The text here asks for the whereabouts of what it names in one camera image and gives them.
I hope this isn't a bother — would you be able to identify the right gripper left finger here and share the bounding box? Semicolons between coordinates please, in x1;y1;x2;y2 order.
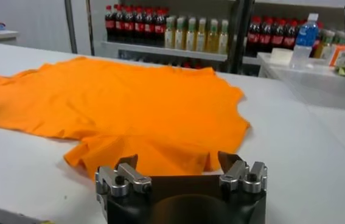
94;154;153;198

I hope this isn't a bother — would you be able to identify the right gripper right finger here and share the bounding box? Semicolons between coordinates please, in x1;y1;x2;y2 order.
217;151;268;194

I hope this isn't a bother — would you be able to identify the orange t-shirt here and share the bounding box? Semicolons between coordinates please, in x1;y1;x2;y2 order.
0;56;251;180

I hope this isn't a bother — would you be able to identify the metal drinks shelf rack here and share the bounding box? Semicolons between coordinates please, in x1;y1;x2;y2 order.
235;0;345;66
85;0;246;74

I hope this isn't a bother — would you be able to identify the yellow tea bottle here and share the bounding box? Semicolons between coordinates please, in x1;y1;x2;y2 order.
164;15;176;49
197;17;207;52
335;30;345;46
207;18;218;54
319;29;336;59
175;16;187;51
186;17;197;52
218;19;229;55

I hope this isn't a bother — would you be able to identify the cola bottle red cap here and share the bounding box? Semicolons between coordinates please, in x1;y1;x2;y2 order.
134;6;145;45
155;8;167;47
144;7;155;46
272;18;285;49
125;5;135;44
115;4;125;43
105;5;116;43
260;17;273;53
284;19;297;51
247;15;261;55

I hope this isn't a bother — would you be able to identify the orange box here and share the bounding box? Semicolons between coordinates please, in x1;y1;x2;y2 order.
329;44;345;67

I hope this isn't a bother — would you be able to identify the clear water bottle blue label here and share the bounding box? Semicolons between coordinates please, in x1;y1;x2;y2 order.
289;12;319;70

